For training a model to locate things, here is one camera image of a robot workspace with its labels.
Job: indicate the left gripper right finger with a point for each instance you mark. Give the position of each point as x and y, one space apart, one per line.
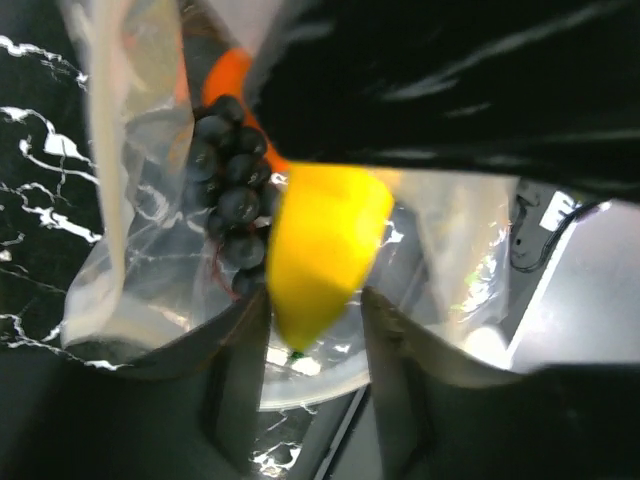
443 414

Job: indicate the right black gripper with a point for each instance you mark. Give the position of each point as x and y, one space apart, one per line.
545 90

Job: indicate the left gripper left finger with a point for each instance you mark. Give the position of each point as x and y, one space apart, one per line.
186 411

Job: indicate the clear dotted zip bag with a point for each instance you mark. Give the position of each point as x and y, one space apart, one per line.
443 259

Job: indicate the yellow banana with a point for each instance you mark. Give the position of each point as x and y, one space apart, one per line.
323 243

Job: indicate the dark blue grape bunch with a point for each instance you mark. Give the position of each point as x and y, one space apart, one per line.
230 177

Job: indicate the orange fruit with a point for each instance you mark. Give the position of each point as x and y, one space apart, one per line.
226 78

